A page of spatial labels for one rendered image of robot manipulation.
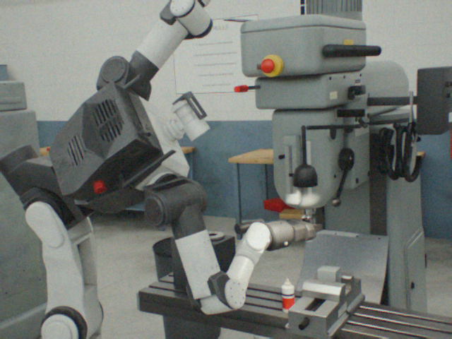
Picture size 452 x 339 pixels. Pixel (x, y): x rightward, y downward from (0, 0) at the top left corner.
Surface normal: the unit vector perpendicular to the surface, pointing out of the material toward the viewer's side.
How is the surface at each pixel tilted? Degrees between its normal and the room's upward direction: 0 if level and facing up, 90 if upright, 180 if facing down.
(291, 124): 90
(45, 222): 90
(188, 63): 90
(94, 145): 74
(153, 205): 93
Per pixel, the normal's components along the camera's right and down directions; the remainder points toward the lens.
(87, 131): -0.65, -0.11
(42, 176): -0.20, 0.17
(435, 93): -0.50, 0.17
